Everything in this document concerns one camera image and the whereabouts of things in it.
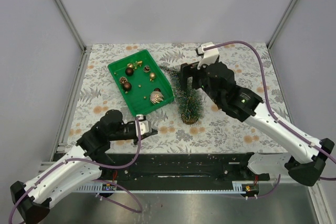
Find small green christmas tree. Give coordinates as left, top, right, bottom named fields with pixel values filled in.
left=160, top=66, right=204, bottom=125

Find green plastic tray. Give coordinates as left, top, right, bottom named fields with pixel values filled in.
left=108, top=49, right=174, bottom=116

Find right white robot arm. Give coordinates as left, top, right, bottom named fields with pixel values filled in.
left=180, top=62, right=334, bottom=186

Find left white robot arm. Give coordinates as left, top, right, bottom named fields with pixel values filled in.
left=8, top=110, right=158, bottom=223

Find gold small ball ornament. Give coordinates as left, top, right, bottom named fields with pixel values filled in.
left=150, top=73, right=156, bottom=80

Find gold striped bauble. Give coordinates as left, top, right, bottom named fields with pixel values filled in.
left=150, top=90, right=164, bottom=104

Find small pinecone ornament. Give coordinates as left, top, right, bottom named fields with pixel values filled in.
left=143, top=66, right=150, bottom=73

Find gold bell green ornament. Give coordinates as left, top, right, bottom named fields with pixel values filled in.
left=127, top=60, right=143, bottom=69

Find floral patterned table mat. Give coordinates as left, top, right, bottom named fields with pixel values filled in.
left=63, top=42, right=289, bottom=154

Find dark brown ball ornament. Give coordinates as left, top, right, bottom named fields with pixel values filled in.
left=125, top=67, right=134, bottom=76

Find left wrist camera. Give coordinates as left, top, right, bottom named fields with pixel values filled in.
left=135, top=114, right=152, bottom=137

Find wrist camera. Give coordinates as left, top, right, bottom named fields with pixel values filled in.
left=196, top=42, right=219, bottom=70
left=135, top=114, right=152, bottom=137

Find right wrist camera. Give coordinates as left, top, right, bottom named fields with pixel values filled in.
left=196, top=42, right=219, bottom=70

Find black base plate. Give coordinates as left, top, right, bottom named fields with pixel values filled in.
left=110, top=153, right=269, bottom=181

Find white slotted cable duct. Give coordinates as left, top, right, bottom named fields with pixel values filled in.
left=75, top=181, right=260, bottom=194

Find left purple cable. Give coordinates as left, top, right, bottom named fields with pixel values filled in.
left=9, top=118, right=144, bottom=223

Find purple cable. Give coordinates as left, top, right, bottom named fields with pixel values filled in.
left=9, top=118, right=144, bottom=223
left=209, top=40, right=336, bottom=200

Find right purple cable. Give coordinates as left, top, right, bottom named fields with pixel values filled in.
left=209, top=40, right=336, bottom=200

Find right aluminium frame post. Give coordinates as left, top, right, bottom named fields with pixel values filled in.
left=266, top=0, right=300, bottom=50

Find aluminium frame post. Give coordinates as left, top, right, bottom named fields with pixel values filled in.
left=266, top=0, right=300, bottom=50
left=53, top=0, right=87, bottom=52

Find left aluminium frame post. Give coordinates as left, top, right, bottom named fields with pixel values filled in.
left=53, top=0, right=87, bottom=52

